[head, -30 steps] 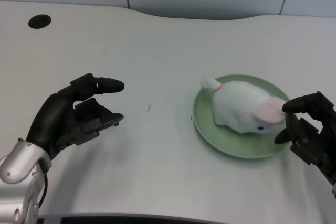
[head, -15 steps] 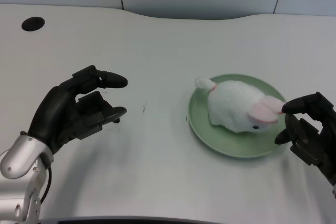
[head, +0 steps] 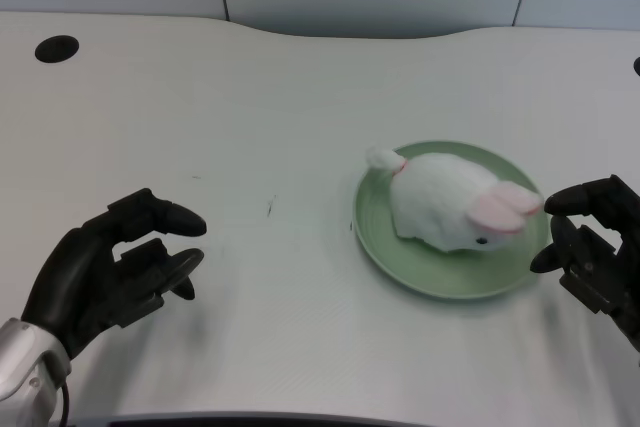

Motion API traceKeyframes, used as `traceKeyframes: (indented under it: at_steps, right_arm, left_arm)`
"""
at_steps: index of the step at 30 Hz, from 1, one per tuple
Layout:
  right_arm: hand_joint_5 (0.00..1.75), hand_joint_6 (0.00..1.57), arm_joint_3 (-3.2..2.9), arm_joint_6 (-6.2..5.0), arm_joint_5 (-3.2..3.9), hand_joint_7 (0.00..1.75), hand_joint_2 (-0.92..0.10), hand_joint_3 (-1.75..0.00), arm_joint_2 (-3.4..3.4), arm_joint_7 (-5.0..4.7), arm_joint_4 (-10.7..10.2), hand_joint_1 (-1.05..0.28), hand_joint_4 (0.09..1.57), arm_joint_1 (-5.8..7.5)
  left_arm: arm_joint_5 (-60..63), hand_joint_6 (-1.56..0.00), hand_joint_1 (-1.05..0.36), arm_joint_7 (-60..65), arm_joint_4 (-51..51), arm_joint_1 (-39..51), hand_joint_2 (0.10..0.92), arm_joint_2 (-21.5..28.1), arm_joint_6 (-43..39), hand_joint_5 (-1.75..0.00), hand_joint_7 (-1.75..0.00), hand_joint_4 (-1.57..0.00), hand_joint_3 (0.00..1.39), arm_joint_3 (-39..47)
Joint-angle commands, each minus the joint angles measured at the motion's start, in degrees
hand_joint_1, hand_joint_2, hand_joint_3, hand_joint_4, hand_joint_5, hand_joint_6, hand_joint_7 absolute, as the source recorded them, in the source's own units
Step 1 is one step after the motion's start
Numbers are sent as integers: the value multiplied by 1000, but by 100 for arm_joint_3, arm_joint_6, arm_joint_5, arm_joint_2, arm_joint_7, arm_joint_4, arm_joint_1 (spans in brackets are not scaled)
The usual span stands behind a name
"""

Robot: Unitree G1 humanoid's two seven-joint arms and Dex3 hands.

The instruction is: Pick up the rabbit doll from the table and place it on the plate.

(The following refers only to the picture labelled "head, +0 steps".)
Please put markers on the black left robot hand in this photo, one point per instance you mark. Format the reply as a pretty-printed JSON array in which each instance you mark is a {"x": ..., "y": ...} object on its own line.
[{"x": 80, "y": 272}]

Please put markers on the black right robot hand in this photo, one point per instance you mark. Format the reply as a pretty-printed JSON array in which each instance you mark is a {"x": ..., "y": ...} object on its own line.
[{"x": 595, "y": 257}]

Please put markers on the white rabbit doll pink ears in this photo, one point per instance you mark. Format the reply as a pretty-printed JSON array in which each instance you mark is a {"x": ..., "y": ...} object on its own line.
[{"x": 440, "y": 197}]

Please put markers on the green round plate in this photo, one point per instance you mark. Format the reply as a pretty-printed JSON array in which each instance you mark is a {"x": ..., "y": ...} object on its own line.
[{"x": 450, "y": 272}]

